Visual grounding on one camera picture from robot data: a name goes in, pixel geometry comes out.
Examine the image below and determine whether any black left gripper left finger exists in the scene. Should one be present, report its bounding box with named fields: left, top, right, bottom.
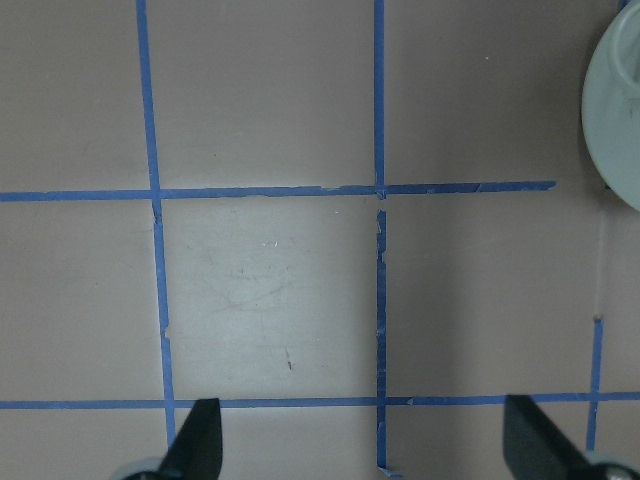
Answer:
left=114, top=398, right=222, bottom=480

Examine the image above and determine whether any pale green cooking pot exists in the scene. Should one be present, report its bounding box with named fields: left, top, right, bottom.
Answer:
left=581, top=1, right=639, bottom=209

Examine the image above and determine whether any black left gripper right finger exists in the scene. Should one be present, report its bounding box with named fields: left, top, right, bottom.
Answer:
left=502, top=395, right=639, bottom=480

